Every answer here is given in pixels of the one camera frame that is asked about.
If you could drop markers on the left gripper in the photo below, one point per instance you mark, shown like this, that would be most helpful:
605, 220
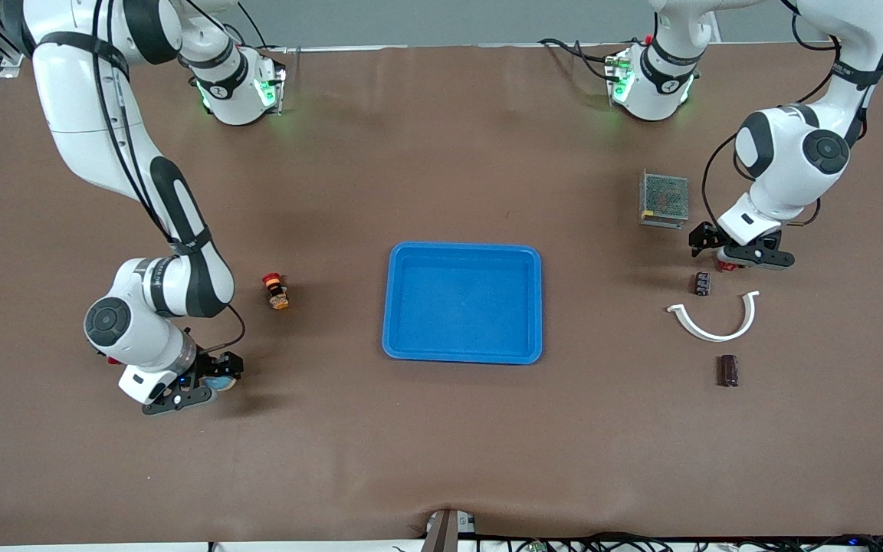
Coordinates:
703, 237

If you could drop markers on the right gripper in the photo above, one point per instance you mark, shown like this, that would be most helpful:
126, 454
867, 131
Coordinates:
211, 365

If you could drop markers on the blue bell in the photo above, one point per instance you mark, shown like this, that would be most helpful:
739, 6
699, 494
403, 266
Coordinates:
223, 381

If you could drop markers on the large brown electrolytic capacitor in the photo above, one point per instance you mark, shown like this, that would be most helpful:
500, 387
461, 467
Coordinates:
729, 370

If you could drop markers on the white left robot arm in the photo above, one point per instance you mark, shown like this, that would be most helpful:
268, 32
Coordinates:
794, 153

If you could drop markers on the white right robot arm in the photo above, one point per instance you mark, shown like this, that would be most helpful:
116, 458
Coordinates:
81, 115

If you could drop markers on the blue plastic tray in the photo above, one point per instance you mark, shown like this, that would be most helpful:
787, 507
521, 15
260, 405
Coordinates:
472, 330

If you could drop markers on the metal mesh power supply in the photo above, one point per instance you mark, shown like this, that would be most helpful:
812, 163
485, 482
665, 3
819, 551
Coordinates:
664, 198

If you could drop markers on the white curved plastic clamp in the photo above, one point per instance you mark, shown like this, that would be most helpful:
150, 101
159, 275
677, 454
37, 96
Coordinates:
717, 337

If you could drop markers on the red orange emergency stop button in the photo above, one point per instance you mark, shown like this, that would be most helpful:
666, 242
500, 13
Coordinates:
276, 291

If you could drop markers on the brown table mat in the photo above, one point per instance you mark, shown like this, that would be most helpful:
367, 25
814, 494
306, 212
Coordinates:
441, 429

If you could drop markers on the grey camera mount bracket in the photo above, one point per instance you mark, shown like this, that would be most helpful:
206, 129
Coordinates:
448, 533

